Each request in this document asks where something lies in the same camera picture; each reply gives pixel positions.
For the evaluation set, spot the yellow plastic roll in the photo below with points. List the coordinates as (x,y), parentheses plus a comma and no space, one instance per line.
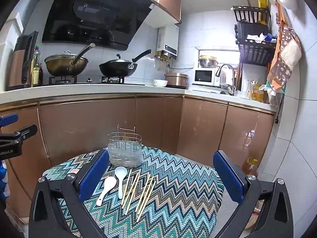
(261,0)

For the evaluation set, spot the clear utensil holder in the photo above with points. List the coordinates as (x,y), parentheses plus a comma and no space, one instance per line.
(123,153)

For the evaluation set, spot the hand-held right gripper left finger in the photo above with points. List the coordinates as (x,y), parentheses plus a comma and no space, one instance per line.
(95,176)

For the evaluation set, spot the black wok with lid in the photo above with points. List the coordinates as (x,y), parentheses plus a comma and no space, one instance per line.
(116,69)

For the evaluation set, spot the white ceramic spoon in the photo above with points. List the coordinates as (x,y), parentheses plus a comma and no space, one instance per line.
(109,182)

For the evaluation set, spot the light blue ceramic spoon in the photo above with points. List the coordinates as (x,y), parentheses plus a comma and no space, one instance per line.
(120,172)

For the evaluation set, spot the copper electric kettle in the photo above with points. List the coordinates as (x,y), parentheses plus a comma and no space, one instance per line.
(18,64)

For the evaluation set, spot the copper lower cabinets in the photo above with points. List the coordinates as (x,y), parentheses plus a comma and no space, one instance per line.
(74,124)

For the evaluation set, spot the dark sauce bottle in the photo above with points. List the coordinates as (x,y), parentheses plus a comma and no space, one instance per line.
(41,76)

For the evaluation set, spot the large amber oil bottle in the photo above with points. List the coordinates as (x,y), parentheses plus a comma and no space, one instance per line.
(252,167)

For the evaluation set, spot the bronze wok with glass lid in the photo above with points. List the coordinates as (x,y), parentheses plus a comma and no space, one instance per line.
(64,67)

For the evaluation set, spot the blue cloth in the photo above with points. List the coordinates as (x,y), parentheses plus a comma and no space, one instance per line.
(270,37)

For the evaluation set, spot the person's left hand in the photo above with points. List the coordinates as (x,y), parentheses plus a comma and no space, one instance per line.
(3,181)

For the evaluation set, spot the white ceramic bowl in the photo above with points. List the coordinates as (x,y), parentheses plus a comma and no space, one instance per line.
(160,83)

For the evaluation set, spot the white microwave oven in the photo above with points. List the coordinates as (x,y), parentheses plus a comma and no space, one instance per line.
(203,77)

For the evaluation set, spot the black dish rack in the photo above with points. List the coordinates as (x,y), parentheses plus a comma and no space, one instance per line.
(252,52)

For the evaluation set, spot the chrome kitchen faucet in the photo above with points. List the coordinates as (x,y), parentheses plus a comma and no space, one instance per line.
(226,65)

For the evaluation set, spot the white crumpled tissue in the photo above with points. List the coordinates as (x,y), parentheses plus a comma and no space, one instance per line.
(255,37)

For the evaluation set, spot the zigzag woven table cloth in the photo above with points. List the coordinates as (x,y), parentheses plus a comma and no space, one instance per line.
(178,198)

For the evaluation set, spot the black gas stove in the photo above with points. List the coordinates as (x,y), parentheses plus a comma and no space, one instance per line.
(84,80)

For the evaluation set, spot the row of bamboo chopsticks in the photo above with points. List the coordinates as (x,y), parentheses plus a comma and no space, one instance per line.
(146,201)

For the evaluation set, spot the floral patchwork apron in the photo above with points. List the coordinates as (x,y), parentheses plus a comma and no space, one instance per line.
(284,62)

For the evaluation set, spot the clear plastic bottle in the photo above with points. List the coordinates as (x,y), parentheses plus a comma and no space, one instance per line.
(249,90)

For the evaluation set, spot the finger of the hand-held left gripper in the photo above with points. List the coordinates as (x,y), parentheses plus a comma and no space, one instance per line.
(8,120)
(24,131)

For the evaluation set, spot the clear cooking oil bottle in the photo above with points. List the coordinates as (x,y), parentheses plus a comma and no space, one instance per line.
(36,72)

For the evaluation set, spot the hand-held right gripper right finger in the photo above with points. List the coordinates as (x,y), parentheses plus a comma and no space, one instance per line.
(227,178)

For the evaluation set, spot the white water heater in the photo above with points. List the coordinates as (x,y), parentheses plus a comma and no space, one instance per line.
(169,39)

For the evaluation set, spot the stacked steel bowls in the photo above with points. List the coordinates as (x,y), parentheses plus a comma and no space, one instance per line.
(208,61)

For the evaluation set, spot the black range hood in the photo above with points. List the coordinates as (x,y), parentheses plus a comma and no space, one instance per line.
(99,17)

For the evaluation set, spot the copper rice cooker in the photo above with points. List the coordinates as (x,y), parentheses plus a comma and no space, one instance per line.
(176,79)

